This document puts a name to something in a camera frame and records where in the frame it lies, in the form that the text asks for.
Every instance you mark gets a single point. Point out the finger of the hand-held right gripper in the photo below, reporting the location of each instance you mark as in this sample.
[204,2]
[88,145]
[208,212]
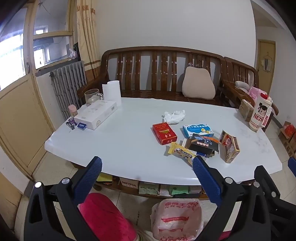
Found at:
[270,183]
[292,165]

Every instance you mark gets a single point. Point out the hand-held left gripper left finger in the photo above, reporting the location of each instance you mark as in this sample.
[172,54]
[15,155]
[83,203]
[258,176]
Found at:
[89,178]

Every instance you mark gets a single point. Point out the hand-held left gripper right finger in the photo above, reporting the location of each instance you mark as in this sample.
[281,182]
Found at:
[207,180]

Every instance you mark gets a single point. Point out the black printed carton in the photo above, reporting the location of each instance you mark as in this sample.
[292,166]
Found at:
[203,143]

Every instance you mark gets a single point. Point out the yellow snack wrapper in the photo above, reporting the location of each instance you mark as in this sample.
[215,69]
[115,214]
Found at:
[180,151]

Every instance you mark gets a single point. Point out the brown cigarette box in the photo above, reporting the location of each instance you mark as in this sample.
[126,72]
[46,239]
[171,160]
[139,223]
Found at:
[230,146]

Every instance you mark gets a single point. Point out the white plastic bag red print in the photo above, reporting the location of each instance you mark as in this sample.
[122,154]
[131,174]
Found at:
[175,220]

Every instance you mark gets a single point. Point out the blue white medicine box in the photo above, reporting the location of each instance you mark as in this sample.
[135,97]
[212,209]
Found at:
[196,129]

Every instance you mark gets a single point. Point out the red cigarette box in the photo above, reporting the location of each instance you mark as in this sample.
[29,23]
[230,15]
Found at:
[164,133]

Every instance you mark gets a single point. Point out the white tissue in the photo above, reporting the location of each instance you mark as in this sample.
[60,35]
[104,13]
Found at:
[174,116]

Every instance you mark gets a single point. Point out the yellow packet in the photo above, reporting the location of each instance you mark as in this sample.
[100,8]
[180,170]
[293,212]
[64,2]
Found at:
[104,178]

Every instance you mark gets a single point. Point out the stacked cardboard floor boxes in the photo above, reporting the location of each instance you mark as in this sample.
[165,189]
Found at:
[288,139]

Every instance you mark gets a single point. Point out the green packet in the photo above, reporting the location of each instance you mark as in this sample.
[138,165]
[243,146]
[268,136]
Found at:
[179,190]

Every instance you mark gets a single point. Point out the white printed leaflet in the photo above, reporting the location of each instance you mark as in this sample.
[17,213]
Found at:
[164,190]

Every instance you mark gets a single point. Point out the small blue case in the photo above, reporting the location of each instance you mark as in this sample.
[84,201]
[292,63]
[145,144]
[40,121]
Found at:
[81,125]

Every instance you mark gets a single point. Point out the small purple black gadget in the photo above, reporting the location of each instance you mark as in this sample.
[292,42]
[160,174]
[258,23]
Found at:
[70,124]

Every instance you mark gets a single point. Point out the person's right leg red trousers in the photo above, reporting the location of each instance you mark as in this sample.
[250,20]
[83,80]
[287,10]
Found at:
[223,236]

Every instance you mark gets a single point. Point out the pale green wipes pack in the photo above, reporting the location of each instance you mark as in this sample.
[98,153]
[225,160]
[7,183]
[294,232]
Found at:
[148,188]

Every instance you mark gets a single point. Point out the cream cartoon tumbler red lid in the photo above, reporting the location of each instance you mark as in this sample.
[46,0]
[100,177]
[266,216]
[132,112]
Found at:
[260,113]

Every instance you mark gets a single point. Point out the white flat cardboard box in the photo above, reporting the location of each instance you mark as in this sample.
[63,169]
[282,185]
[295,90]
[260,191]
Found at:
[94,114]

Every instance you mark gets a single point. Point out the small pink bottle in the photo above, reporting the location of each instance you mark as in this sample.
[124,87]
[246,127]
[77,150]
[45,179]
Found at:
[72,111]

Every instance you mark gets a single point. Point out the small tan cardboard box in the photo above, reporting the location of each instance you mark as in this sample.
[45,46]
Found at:
[246,111]

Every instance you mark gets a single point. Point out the beige shoe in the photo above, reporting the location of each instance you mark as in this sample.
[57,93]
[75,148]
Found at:
[144,236]

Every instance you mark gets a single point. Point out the clear glass mug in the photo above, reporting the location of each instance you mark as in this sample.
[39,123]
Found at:
[92,97]

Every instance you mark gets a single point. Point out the pink cloth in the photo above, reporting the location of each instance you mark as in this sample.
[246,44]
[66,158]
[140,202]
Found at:
[254,92]

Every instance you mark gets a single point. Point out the yellow interior door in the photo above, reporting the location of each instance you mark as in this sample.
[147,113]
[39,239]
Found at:
[266,81]

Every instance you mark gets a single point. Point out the white paper towel roll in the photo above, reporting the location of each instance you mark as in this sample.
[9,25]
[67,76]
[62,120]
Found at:
[112,92]

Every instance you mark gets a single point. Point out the grey cast iron radiator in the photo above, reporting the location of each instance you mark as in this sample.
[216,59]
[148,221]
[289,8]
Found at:
[68,85]

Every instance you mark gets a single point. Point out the yellow framed glazed door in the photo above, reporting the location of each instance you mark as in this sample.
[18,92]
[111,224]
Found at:
[20,111]

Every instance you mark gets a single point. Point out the beige back cushion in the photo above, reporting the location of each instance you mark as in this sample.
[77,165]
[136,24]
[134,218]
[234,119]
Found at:
[198,83]

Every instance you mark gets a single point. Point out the brown wooden armchair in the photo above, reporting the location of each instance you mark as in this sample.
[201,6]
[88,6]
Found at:
[245,74]

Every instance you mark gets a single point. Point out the hanging white cloth on door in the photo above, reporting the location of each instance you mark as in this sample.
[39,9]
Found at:
[267,63]

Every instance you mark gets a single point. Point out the brown wooden sofa bench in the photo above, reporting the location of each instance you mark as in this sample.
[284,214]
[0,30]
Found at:
[161,69]

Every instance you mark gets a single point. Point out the cream striped curtain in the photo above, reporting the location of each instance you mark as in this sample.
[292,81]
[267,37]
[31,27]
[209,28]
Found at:
[89,39]

